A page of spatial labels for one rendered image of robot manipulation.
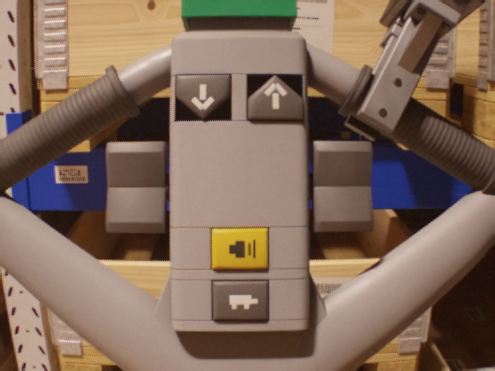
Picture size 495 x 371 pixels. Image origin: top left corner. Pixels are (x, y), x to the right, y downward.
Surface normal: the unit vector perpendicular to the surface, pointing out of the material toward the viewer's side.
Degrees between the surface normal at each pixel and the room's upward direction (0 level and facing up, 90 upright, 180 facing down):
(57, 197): 90
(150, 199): 57
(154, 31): 90
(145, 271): 90
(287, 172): 74
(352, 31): 90
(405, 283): 69
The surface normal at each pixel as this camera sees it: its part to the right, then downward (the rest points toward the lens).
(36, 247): 0.11, -0.15
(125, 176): 0.02, 0.26
